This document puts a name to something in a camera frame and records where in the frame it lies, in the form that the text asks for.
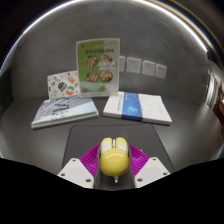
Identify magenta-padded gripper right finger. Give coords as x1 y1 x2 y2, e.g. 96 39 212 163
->
128 143 171 189

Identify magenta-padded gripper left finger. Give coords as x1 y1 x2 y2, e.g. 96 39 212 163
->
57 143 102 189

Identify yellow computer mouse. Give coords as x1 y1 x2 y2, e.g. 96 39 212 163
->
99 136 130 184

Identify dark grey mouse pad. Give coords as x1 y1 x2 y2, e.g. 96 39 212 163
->
62 124 175 174

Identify grey striped cover book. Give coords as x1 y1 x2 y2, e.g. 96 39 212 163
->
30 96 100 130

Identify white and blue book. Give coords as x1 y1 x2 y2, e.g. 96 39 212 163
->
102 91 173 126

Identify white sticker sheet card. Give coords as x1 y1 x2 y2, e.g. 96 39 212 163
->
46 69 81 101

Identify green menu sign stand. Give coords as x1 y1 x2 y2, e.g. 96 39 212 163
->
75 37 121 98

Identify white wall socket plates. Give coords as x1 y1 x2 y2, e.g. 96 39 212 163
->
118 55 168 80

